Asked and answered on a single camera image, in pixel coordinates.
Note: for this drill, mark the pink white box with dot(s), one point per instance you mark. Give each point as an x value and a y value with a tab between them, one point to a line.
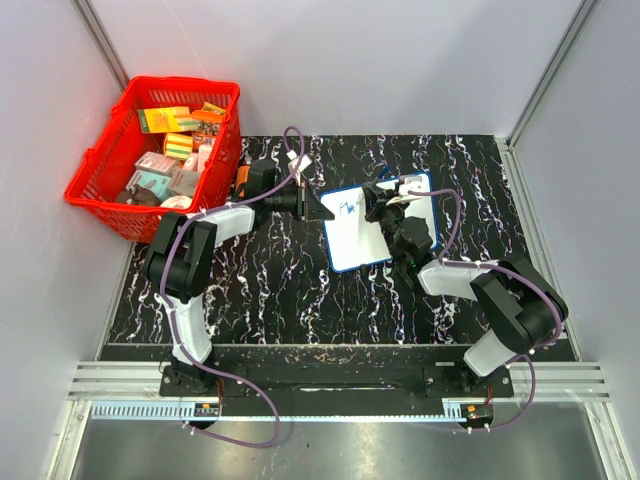
157	163

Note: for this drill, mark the orange snack packet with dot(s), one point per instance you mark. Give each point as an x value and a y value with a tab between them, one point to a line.
209	118

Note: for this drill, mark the white marker with blue cap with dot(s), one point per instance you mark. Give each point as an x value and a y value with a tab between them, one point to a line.
381	175

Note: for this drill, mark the white tape roll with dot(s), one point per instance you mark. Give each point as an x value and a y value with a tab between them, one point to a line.
178	202

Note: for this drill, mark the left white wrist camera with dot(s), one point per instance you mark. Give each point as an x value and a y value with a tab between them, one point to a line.
297	164

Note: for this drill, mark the blue-framed whiteboard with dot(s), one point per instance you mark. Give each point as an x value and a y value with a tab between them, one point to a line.
352	241

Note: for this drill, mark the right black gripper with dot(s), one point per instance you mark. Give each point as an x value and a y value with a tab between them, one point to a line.
377	202

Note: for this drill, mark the yellow green box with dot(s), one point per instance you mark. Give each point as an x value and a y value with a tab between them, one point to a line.
165	119

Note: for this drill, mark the aluminium frame rail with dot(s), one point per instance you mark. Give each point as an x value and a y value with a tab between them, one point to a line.
130	390

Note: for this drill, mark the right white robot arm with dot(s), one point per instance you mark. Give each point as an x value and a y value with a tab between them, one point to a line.
524	312

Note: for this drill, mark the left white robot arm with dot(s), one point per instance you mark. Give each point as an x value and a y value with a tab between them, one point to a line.
179	261

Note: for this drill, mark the teal white box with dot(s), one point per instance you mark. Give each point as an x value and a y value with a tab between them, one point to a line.
156	183

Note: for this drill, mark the orange pump bottle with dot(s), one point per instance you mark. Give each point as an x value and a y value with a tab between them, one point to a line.
241	180

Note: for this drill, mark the striped yellow sponge pack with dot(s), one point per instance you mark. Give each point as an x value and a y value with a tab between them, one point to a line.
178	145

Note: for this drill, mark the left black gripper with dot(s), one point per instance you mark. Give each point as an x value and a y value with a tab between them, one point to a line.
308	206

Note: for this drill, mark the red plastic shopping basket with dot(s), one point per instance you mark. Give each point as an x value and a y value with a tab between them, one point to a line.
108	165

